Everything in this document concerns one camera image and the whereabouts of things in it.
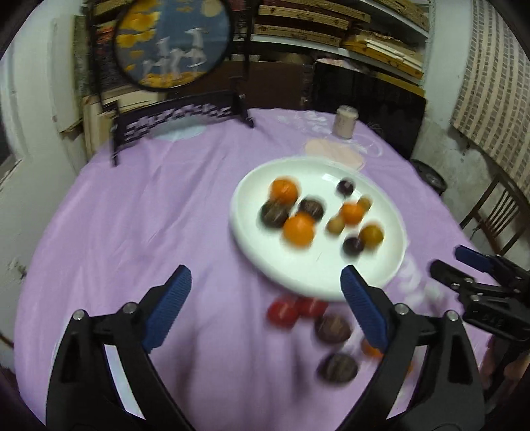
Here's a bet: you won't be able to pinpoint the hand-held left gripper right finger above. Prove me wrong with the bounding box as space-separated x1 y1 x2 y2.
340 265 485 431

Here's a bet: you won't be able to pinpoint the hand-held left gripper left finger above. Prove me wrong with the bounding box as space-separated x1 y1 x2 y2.
46 265 193 431

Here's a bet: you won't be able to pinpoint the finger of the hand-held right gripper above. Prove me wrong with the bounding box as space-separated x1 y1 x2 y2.
430 260 477 300
455 245 530 286

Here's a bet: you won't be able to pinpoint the dark water chestnut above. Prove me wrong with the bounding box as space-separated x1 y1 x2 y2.
259 200 291 229
317 353 359 386
315 314 352 344
298 198 324 221

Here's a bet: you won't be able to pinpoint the red cherry tomato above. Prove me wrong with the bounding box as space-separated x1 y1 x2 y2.
267 300 299 329
296 297 329 318

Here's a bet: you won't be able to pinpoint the greenish yellow small mandarin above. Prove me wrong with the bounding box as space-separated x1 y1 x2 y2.
358 224 385 249

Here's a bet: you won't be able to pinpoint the large orange mandarin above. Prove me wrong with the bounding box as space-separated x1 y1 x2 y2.
282 213 316 248

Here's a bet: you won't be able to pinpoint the white oval plate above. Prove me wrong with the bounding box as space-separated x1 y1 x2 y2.
229 156 408 302

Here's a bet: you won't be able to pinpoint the person's right hand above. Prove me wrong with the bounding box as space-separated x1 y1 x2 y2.
503 356 526 382

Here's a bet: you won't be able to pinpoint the brown slatted wooden chair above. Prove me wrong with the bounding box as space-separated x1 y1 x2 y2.
459 172 530 258

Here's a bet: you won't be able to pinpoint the purple printed tablecloth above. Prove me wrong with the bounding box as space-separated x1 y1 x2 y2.
14 108 504 431

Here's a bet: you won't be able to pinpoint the checkered beige curtain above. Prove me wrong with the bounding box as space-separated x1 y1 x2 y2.
450 0 530 177

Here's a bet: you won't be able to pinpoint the pale drink can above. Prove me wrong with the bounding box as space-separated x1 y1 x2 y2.
333 105 359 139

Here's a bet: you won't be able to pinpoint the black flat panel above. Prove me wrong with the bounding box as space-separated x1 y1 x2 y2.
310 61 427 160

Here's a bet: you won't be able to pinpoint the wooden framed panel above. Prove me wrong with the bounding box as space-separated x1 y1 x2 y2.
80 89 166 156

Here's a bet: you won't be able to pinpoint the white framed window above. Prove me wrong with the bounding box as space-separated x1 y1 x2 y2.
0 120 21 185

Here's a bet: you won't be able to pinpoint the dark brown wooden board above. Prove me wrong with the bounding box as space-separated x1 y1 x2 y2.
166 62 315 112

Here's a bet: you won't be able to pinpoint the white leaning board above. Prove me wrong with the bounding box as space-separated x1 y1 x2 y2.
52 21 85 133

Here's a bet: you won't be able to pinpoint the patterned fabric boxes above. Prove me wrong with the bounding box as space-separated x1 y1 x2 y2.
75 17 125 98

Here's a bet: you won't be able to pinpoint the round deer screen black stand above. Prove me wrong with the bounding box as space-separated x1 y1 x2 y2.
89 0 255 166

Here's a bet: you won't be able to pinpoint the stack of flat wooden boxes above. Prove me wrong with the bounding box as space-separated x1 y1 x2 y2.
89 0 429 86

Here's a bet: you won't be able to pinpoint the white wall shelf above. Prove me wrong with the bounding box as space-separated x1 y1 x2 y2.
244 0 435 90

